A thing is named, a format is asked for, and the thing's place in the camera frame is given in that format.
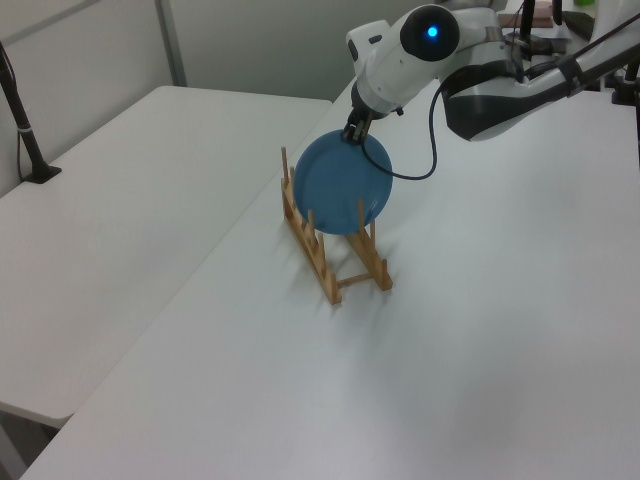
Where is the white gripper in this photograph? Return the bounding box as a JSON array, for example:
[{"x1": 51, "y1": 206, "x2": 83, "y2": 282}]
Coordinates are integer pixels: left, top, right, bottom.
[{"x1": 340, "y1": 82, "x2": 406, "y2": 147}]

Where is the blue round plate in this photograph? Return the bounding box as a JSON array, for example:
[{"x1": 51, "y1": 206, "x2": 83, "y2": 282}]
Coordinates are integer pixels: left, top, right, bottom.
[{"x1": 292, "y1": 128, "x2": 394, "y2": 238}]

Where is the wooden peg plate rack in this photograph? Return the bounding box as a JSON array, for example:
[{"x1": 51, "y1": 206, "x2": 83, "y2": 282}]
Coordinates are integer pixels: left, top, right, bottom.
[{"x1": 278, "y1": 145, "x2": 394, "y2": 308}]

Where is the black vertical stand pole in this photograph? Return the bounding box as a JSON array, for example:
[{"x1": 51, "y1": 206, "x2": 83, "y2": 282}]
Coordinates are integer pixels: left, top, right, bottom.
[{"x1": 517, "y1": 0, "x2": 538, "y2": 47}]

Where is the brown flat board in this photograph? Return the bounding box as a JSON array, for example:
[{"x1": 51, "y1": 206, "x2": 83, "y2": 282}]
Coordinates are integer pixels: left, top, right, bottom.
[{"x1": 499, "y1": 9, "x2": 556, "y2": 29}]

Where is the black table clamp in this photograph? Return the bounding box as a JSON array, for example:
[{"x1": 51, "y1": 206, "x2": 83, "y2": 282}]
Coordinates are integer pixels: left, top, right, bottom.
[{"x1": 610, "y1": 62, "x2": 640, "y2": 107}]

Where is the black pole with clamp base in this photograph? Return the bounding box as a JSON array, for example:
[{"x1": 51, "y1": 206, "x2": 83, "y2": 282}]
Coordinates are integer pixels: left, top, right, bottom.
[{"x1": 0, "y1": 39, "x2": 64, "y2": 187}]

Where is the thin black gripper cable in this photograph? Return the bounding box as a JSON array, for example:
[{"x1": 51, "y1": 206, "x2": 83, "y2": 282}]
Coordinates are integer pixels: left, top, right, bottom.
[{"x1": 356, "y1": 74, "x2": 452, "y2": 182}]

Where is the grey partition frame post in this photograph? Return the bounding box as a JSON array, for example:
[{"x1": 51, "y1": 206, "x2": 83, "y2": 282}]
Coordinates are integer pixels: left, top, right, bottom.
[{"x1": 153, "y1": 0, "x2": 189, "y2": 87}]

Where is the thick black cable sleeve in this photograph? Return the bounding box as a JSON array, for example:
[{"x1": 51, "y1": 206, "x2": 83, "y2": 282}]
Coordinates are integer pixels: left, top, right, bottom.
[{"x1": 523, "y1": 38, "x2": 640, "y2": 101}]

